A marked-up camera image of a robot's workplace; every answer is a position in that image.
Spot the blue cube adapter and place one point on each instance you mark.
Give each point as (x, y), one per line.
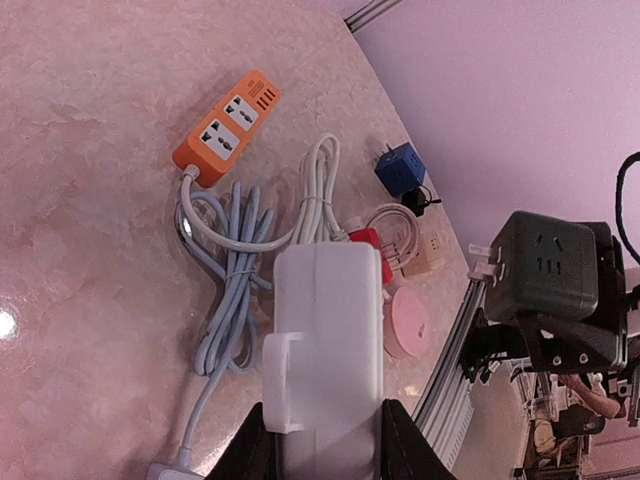
(400, 170)

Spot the black charger plug with cable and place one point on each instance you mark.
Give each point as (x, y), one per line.
(418, 200)

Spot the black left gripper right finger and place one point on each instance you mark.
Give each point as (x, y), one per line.
(405, 453)

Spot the long white power strip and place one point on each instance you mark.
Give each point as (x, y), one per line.
(322, 365)

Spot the pink round socket hub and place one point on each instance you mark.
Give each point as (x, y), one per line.
(406, 324)

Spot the orange power strip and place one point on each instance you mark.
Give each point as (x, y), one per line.
(217, 141)

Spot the dark green cube adapter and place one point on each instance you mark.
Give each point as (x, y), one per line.
(539, 264)

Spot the aluminium front rail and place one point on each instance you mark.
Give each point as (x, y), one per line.
(444, 411)

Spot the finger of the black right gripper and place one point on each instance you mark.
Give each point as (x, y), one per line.
(597, 342)

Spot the beige cube adapter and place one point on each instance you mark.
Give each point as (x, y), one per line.
(429, 256)

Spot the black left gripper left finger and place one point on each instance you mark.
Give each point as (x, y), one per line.
(250, 454)

